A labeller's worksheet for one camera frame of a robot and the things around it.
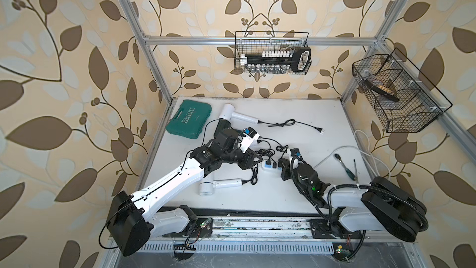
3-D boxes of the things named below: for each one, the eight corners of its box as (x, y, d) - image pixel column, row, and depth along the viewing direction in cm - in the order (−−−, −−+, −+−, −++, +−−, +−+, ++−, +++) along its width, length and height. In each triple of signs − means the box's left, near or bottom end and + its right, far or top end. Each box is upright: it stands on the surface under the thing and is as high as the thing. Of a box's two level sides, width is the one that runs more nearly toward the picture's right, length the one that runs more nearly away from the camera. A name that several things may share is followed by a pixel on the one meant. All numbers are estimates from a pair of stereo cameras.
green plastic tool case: (166, 133, 106) (164, 128, 102) (185, 103, 121) (183, 98, 117) (198, 140, 103) (196, 135, 99) (213, 108, 118) (212, 103, 114)
